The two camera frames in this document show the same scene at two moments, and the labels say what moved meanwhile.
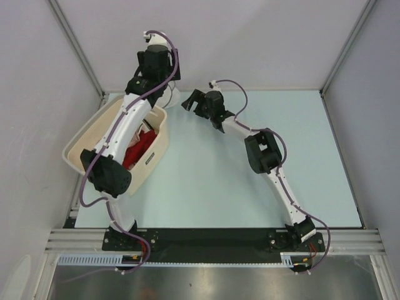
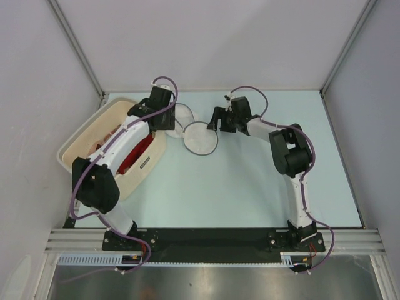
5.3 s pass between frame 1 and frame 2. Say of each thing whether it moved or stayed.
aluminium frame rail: stayed
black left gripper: moved
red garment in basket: stayed
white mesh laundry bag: moved
